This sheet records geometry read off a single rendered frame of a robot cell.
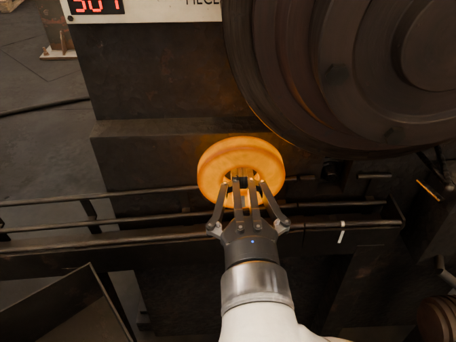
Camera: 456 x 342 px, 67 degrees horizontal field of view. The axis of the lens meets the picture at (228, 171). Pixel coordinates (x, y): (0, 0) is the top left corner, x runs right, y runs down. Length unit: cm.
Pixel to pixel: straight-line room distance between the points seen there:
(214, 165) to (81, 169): 151
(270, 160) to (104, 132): 31
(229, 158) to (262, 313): 26
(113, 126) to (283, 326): 47
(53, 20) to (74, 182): 175
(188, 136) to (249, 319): 36
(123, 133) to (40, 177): 143
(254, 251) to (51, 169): 174
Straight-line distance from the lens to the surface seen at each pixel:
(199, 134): 64
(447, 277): 88
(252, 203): 54
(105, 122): 71
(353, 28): 38
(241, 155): 57
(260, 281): 43
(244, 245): 46
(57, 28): 338
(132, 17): 60
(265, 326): 40
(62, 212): 183
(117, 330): 72
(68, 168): 207
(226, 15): 44
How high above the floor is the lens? 125
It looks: 42 degrees down
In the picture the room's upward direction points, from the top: straight up
